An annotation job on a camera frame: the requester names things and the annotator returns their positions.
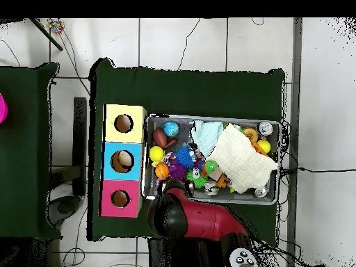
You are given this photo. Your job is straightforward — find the black pole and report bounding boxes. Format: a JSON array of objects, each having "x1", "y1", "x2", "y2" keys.
[{"x1": 29, "y1": 18, "x2": 64, "y2": 51}]

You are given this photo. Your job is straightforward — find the black cable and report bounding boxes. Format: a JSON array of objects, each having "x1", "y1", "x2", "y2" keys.
[{"x1": 279, "y1": 165, "x2": 356, "y2": 175}]

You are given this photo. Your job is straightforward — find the light blue waffle cloth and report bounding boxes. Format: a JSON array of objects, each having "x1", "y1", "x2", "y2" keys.
[{"x1": 191, "y1": 120, "x2": 225, "y2": 158}]

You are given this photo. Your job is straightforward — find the blue spiky ball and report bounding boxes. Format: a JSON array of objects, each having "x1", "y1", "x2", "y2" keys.
[{"x1": 175, "y1": 145, "x2": 195, "y2": 170}]

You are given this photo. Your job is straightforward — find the wooden box with three holes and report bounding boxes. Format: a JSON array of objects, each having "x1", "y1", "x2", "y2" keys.
[{"x1": 98, "y1": 104, "x2": 147, "y2": 218}]

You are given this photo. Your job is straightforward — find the silver drink can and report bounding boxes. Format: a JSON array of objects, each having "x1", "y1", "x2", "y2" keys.
[{"x1": 257, "y1": 121, "x2": 274, "y2": 137}]

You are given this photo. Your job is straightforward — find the blue globe ball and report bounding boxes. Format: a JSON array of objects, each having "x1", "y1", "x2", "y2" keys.
[{"x1": 163, "y1": 121, "x2": 179, "y2": 138}]

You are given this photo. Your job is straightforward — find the yellow ball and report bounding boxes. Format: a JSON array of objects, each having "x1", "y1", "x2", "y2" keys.
[{"x1": 149, "y1": 145, "x2": 165, "y2": 163}]

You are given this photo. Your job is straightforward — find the dark green table cloth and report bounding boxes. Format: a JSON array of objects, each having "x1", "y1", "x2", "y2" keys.
[{"x1": 88, "y1": 57, "x2": 286, "y2": 247}]

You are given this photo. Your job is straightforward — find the dark green side table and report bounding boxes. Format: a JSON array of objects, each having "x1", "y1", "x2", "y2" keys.
[{"x1": 0, "y1": 62, "x2": 63, "y2": 241}]

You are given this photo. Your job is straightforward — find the green spiky toy with eyes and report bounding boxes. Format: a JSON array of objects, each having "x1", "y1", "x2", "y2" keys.
[{"x1": 186, "y1": 168, "x2": 208, "y2": 189}]

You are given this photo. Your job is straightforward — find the cream waffle cloth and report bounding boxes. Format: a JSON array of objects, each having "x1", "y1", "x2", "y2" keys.
[{"x1": 208, "y1": 123, "x2": 279, "y2": 195}]

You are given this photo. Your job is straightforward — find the wire mesh bin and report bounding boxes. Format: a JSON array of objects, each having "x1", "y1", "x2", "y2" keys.
[{"x1": 141, "y1": 113, "x2": 282, "y2": 206}]

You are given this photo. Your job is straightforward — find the pink round object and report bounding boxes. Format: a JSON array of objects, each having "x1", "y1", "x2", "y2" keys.
[{"x1": 0, "y1": 92, "x2": 8, "y2": 125}]

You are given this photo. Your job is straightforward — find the small colourful toy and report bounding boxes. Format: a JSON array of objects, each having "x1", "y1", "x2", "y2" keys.
[{"x1": 46, "y1": 19, "x2": 65, "y2": 35}]

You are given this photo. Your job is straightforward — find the brown toy football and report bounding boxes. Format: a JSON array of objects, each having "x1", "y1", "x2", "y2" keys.
[{"x1": 152, "y1": 128, "x2": 168, "y2": 149}]

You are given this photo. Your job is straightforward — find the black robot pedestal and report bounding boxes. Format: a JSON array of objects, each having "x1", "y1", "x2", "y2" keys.
[{"x1": 148, "y1": 237, "x2": 232, "y2": 267}]

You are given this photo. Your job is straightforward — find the orange toy basketball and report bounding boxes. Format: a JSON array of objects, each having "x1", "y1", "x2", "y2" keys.
[{"x1": 154, "y1": 162, "x2": 170, "y2": 179}]

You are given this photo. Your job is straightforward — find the toy burger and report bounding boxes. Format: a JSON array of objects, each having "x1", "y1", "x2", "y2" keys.
[{"x1": 243, "y1": 127, "x2": 259, "y2": 144}]

